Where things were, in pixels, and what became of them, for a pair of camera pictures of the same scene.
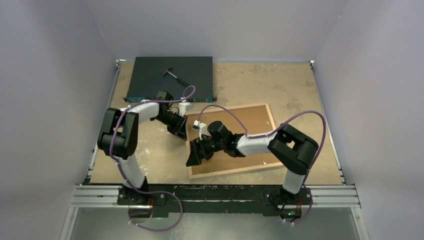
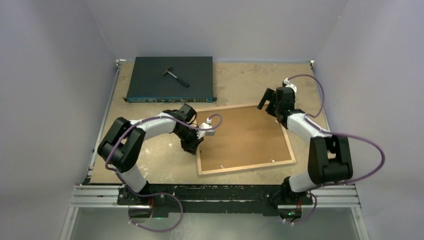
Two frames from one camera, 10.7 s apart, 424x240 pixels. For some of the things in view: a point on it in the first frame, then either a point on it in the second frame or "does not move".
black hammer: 181,81 does not move
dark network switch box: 147,79 does not move
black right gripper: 198,151 to 270,95
